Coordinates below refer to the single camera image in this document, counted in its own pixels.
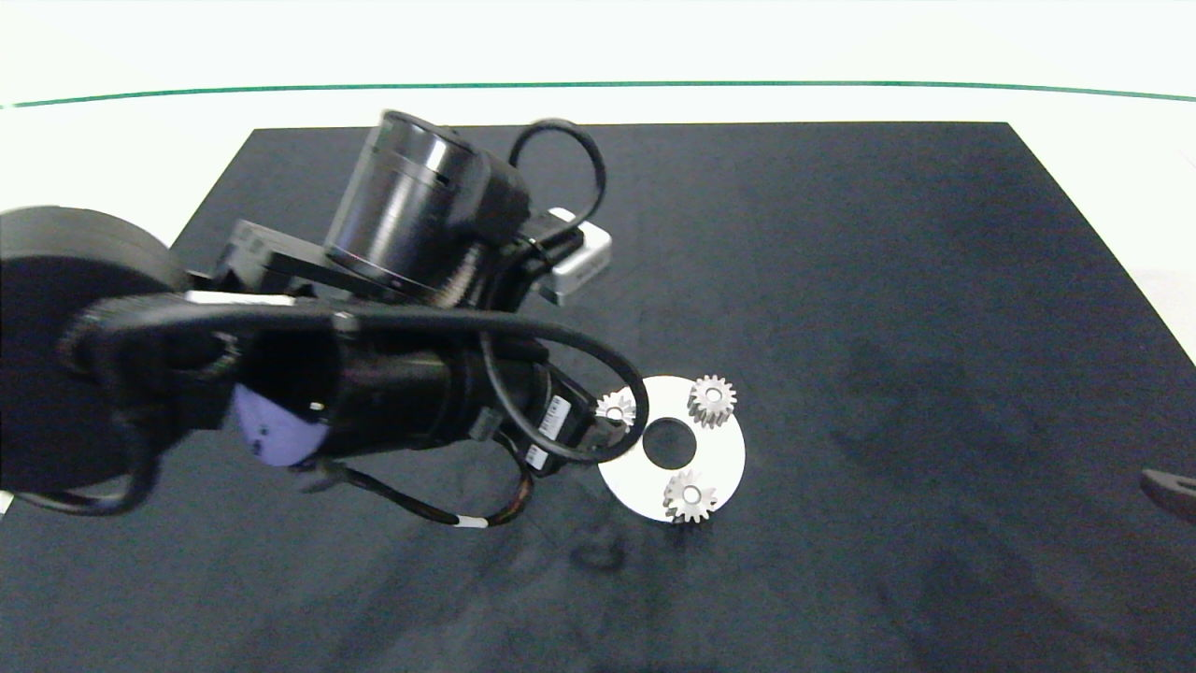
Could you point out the round white carrier plate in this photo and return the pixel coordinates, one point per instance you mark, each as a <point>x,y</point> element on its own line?
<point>724,453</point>

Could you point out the small steel planetary gear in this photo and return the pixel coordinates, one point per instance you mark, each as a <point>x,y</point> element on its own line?
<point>725,400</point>
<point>703,497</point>
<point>622,417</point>

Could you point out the dark rubber mat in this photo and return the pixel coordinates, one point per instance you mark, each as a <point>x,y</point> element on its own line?
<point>888,280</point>

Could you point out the silver boxy wrist camera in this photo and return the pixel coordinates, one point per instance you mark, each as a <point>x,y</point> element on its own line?
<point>579,262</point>

